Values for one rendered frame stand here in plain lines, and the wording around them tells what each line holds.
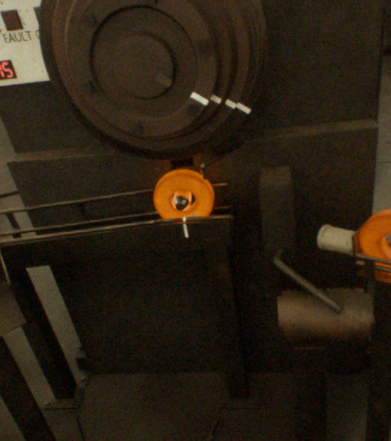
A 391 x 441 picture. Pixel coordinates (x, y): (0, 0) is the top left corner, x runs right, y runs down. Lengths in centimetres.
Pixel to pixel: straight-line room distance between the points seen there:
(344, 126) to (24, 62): 79
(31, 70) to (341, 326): 97
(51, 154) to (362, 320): 89
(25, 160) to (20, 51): 28
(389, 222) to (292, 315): 32
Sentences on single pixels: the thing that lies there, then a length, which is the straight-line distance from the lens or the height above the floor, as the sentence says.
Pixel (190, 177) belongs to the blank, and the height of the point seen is 82.
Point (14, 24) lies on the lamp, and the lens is 122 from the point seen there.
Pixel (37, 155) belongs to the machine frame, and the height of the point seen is 87.
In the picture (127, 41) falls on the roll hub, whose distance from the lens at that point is 90.
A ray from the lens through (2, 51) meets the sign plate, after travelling 125.
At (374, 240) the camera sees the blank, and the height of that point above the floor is 71.
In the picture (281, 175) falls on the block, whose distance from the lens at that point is 110.
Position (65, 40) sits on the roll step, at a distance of 100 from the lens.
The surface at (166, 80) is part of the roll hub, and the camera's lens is 90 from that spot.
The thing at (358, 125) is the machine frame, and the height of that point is 87.
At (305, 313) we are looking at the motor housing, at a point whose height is 52.
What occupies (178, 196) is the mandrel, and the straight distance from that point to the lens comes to 111.
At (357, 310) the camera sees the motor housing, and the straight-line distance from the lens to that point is 114.
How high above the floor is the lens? 131
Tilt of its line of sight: 32 degrees down
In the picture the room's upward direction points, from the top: 10 degrees counter-clockwise
